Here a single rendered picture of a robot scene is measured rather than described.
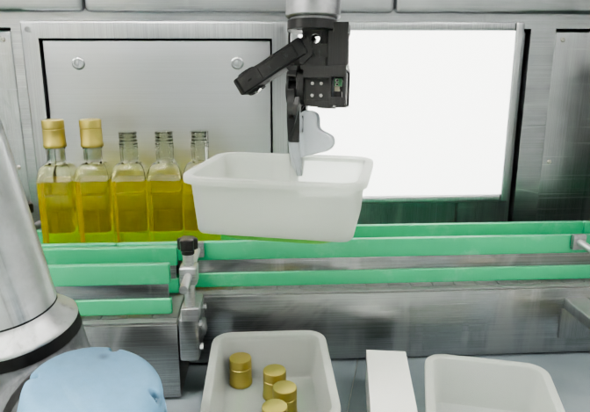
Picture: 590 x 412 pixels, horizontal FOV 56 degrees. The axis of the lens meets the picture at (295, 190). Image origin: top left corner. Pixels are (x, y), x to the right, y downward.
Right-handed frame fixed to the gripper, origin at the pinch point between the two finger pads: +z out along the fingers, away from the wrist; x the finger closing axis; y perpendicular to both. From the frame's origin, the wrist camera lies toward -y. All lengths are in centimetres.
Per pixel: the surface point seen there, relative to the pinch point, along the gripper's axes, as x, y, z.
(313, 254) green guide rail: 11.6, 1.5, 15.6
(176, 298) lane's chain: 4.5, -19.9, 22.4
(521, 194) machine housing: 40, 40, 8
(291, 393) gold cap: -7.0, 1.4, 30.7
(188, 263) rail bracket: -4.3, -14.5, 14.0
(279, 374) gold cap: -3.1, -1.1, 30.0
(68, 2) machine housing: 14, -43, -26
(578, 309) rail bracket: 16, 45, 23
